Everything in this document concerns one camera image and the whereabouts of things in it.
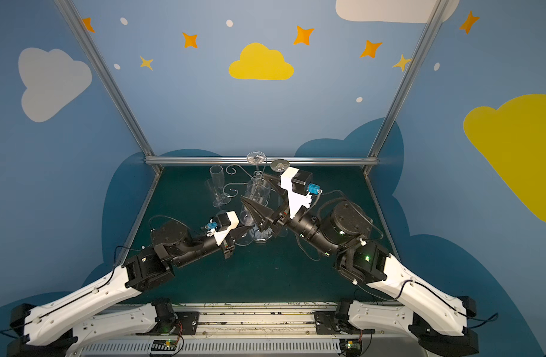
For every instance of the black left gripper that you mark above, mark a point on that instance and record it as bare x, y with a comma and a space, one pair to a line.
229, 241

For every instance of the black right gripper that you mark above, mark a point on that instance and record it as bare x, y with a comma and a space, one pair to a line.
278, 214

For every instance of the clear champagne flute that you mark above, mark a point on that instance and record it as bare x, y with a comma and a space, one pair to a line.
279, 165
259, 160
218, 198
217, 175
257, 191

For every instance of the clear champagne flute front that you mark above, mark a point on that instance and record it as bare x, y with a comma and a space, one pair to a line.
257, 191

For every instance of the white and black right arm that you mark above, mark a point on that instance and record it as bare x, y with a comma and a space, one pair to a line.
410, 307

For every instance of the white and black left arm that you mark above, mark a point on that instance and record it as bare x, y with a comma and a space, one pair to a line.
64, 326

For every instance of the small circuit board left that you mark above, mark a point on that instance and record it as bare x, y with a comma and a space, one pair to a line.
165, 347

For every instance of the small circuit board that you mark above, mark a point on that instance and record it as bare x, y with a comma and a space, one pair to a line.
350, 348
165, 347

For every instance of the small circuit board right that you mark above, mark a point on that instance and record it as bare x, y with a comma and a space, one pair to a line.
350, 348

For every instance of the aluminium frame back rail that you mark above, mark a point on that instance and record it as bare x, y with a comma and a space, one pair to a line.
296, 161

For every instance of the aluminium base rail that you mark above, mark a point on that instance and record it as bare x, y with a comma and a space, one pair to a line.
253, 329

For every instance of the aluminium frame right post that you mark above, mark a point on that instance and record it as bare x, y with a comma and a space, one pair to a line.
420, 52

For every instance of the aluminium frame post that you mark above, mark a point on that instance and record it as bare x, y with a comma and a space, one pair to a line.
420, 52
71, 15

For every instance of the aluminium frame left post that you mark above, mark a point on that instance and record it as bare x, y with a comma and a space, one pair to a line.
71, 15

